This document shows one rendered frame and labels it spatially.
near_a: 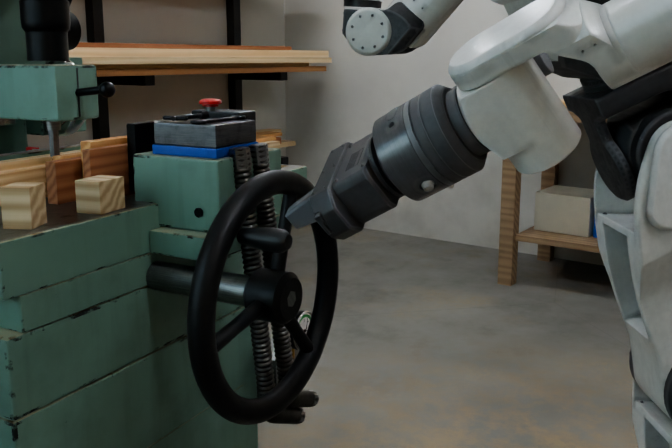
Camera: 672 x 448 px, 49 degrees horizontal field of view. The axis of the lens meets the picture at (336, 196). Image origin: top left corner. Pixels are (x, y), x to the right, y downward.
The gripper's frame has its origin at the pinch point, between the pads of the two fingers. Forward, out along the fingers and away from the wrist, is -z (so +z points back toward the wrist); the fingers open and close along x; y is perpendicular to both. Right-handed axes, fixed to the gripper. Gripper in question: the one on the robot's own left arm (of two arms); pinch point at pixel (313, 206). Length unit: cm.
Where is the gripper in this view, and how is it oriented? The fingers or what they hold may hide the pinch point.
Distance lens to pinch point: 75.9
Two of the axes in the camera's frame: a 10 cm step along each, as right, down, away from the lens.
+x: 2.2, -5.5, 8.1
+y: -6.1, -7.2, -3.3
